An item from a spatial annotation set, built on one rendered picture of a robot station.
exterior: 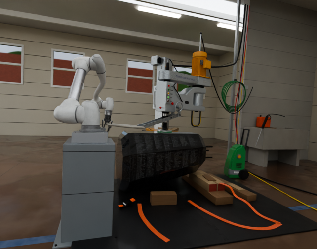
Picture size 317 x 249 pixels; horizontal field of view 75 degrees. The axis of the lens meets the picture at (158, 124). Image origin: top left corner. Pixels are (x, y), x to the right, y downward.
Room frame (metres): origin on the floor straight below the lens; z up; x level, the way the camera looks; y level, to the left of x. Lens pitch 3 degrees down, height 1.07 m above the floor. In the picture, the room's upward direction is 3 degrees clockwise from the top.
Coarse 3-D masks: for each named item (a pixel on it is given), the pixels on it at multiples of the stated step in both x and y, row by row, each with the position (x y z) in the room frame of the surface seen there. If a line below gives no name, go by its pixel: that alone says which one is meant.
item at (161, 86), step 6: (162, 84) 2.92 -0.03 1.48; (162, 90) 2.92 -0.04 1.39; (174, 90) 2.95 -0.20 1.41; (162, 96) 2.91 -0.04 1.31; (174, 96) 2.96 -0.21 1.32; (156, 102) 3.03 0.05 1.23; (162, 102) 2.91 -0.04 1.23; (174, 102) 2.96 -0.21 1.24; (156, 108) 3.02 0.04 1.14; (162, 108) 2.90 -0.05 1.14; (168, 108) 2.90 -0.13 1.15; (174, 108) 2.96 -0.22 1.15
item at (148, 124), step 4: (172, 116) 3.01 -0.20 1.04; (176, 116) 3.06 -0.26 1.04; (152, 120) 2.93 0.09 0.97; (156, 120) 2.97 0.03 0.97; (160, 120) 2.88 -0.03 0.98; (164, 120) 2.92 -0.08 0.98; (140, 124) 2.81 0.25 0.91; (144, 124) 2.72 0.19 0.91; (148, 124) 2.75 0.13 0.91; (152, 124) 2.79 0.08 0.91
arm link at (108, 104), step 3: (108, 99) 2.50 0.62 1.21; (111, 99) 2.51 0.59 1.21; (102, 102) 2.51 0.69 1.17; (105, 102) 2.50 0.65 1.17; (108, 102) 2.49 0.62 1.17; (111, 102) 2.50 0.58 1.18; (102, 105) 2.50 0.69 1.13; (105, 105) 2.49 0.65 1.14; (108, 105) 2.49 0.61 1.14; (111, 105) 2.50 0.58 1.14; (102, 108) 2.53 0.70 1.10; (105, 108) 2.50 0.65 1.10; (108, 108) 2.49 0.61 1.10; (111, 108) 2.51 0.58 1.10
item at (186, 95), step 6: (174, 84) 2.93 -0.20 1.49; (186, 90) 3.22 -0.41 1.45; (192, 90) 3.19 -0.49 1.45; (198, 90) 3.28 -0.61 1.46; (204, 90) 3.36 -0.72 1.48; (180, 96) 3.04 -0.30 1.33; (186, 96) 3.12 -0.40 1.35; (192, 96) 3.19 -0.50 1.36; (186, 102) 3.12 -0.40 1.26; (192, 102) 3.20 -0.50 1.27; (180, 108) 3.05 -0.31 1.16; (186, 108) 3.12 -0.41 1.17; (192, 108) 3.20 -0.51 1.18; (198, 108) 3.29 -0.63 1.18; (204, 108) 3.38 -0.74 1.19
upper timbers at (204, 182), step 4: (200, 172) 3.09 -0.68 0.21; (204, 172) 3.10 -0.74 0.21; (192, 176) 3.01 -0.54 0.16; (196, 176) 2.90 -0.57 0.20; (200, 176) 2.88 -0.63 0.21; (212, 176) 2.91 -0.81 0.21; (196, 180) 2.89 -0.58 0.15; (200, 180) 2.78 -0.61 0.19; (204, 180) 2.71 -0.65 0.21; (216, 180) 2.74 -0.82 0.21; (220, 180) 2.75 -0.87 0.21; (200, 184) 2.77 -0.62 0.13; (204, 184) 2.68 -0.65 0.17; (208, 184) 2.59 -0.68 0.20; (212, 184) 2.59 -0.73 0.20; (216, 184) 2.61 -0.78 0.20; (220, 184) 2.63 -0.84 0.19; (204, 188) 2.67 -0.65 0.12; (208, 188) 2.58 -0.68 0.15; (212, 188) 2.59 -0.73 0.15; (216, 188) 2.61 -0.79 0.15; (220, 188) 2.63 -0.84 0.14; (224, 188) 2.65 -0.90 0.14
